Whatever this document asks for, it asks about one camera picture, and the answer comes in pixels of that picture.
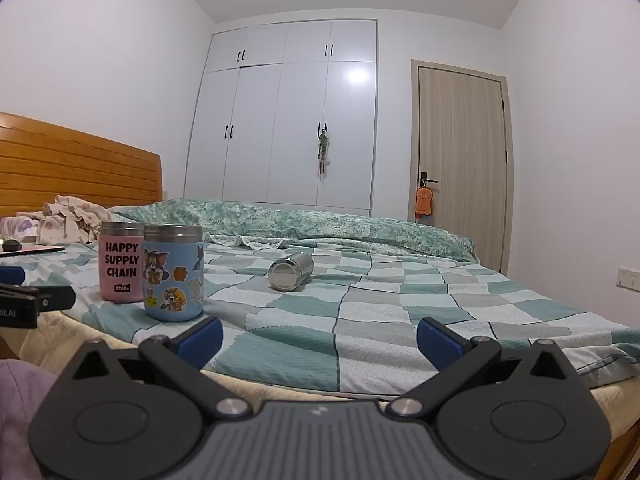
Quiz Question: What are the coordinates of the wooden slatted headboard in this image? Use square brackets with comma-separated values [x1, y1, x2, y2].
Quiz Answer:
[0, 111, 164, 219]

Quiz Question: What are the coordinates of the green hanging ornament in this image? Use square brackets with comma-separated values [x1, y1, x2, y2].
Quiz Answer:
[317, 127, 332, 177]

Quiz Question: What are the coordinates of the plain purple cloth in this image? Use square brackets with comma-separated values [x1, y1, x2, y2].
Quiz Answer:
[0, 359, 59, 480]

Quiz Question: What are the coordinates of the blue cartoon sticker cup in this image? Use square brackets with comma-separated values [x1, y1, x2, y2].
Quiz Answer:
[142, 224, 206, 323]

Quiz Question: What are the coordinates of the pink thin notebook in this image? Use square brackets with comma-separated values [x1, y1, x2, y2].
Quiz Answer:
[0, 244, 67, 259]

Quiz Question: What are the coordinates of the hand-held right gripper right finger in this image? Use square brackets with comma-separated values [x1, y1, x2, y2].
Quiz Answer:
[391, 317, 586, 418]

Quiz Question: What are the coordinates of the beige blanket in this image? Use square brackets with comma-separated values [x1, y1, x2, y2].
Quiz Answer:
[0, 307, 640, 443]

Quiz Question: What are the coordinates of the small stainless steel cup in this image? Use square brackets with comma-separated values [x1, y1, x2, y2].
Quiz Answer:
[267, 251, 315, 292]

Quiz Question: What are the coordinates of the light wooden door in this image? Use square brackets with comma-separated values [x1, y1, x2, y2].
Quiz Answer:
[410, 59, 515, 276]

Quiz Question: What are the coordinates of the wooden bed side rail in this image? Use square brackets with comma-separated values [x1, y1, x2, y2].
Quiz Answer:
[602, 427, 640, 480]

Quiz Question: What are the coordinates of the green checked bedsheet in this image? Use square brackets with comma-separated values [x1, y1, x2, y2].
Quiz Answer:
[0, 239, 640, 397]

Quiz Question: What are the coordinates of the pink lettered cup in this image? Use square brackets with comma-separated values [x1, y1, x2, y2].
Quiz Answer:
[98, 221, 146, 304]

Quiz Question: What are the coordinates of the white wall socket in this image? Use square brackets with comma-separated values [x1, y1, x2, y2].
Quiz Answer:
[616, 265, 640, 292]

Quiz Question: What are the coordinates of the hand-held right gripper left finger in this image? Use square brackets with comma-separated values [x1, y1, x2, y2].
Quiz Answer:
[59, 316, 251, 419]

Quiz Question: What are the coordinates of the orange hanging plush toy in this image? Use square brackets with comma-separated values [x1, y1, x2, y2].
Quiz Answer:
[414, 185, 435, 222]

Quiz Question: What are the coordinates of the purple patterned cloth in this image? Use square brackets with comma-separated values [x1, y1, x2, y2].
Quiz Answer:
[0, 214, 45, 242]

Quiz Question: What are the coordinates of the white wardrobe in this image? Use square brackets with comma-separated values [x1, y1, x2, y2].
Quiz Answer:
[183, 19, 379, 217]

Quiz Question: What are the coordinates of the green patterned quilt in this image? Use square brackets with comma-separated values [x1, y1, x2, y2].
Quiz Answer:
[107, 198, 477, 264]

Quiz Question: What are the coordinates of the floral beige garment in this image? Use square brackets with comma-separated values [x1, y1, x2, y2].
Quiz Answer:
[39, 194, 119, 245]

